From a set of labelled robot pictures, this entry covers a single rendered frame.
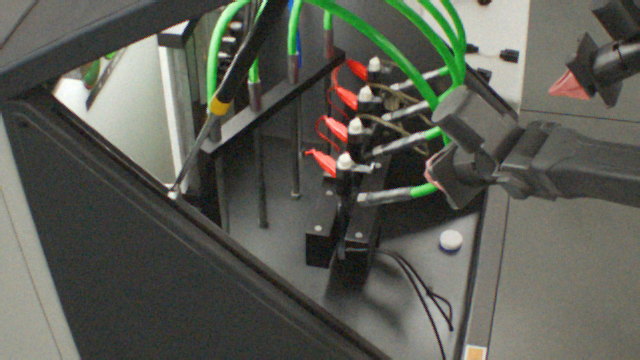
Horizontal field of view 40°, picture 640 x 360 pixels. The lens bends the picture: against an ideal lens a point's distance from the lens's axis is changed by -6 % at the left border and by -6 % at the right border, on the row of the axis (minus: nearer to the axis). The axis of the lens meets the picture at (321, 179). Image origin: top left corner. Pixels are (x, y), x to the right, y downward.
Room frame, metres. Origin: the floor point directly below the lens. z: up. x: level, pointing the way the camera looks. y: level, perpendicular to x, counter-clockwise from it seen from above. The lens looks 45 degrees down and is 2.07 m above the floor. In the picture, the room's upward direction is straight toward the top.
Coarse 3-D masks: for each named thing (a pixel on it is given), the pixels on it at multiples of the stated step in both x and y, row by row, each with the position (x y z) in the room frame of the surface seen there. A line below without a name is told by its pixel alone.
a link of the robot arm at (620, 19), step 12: (600, 0) 1.02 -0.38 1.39; (612, 0) 1.00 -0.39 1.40; (624, 0) 1.00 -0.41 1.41; (636, 0) 1.00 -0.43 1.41; (600, 12) 1.00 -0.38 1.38; (612, 12) 1.00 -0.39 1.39; (624, 12) 1.00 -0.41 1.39; (636, 12) 0.99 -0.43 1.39; (612, 24) 0.99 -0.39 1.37; (624, 24) 0.99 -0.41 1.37; (636, 24) 0.99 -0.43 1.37; (612, 36) 1.00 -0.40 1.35; (624, 36) 0.99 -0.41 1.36
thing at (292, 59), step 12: (300, 0) 1.18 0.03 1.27; (420, 0) 1.14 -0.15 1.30; (300, 12) 1.19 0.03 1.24; (432, 12) 1.14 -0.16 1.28; (444, 24) 1.13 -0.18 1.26; (288, 36) 1.19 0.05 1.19; (456, 36) 1.13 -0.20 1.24; (288, 48) 1.19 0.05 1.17; (456, 48) 1.13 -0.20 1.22; (288, 60) 1.19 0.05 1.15; (456, 60) 1.13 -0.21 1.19; (288, 72) 1.19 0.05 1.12; (444, 96) 1.13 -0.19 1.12; (408, 108) 1.15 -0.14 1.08; (420, 108) 1.14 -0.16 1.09; (396, 120) 1.14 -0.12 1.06
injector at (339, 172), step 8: (336, 168) 1.00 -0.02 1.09; (344, 168) 1.00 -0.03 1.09; (336, 176) 1.00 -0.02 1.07; (344, 176) 1.00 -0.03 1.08; (352, 176) 1.00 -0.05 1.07; (336, 184) 1.00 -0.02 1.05; (344, 184) 1.00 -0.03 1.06; (352, 184) 1.00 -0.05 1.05; (336, 192) 1.00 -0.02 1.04; (344, 192) 1.00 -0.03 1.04; (352, 192) 1.00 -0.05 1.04; (360, 192) 1.00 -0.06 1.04; (344, 200) 1.00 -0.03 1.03; (344, 208) 1.00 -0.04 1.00; (344, 216) 1.00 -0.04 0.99; (344, 224) 1.00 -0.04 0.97; (344, 232) 1.00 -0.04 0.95; (344, 240) 1.00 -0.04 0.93; (344, 248) 1.00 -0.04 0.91
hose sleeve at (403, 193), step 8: (376, 192) 0.92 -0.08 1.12; (384, 192) 0.91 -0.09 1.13; (392, 192) 0.91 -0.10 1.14; (400, 192) 0.90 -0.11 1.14; (408, 192) 0.89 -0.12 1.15; (368, 200) 0.92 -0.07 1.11; (376, 200) 0.91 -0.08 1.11; (384, 200) 0.91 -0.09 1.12; (392, 200) 0.90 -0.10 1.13; (400, 200) 0.89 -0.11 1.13; (408, 200) 0.89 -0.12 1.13
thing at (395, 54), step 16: (240, 0) 1.02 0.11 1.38; (304, 0) 0.97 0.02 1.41; (320, 0) 0.96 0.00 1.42; (224, 16) 1.03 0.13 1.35; (352, 16) 0.94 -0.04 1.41; (224, 32) 1.04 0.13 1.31; (368, 32) 0.93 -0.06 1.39; (384, 48) 0.91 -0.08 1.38; (208, 64) 1.05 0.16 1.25; (400, 64) 0.90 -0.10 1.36; (208, 80) 1.05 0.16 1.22; (416, 80) 0.89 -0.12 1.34; (208, 96) 1.05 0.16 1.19; (432, 96) 0.89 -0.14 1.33; (208, 112) 1.05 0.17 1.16; (416, 192) 0.89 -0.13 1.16
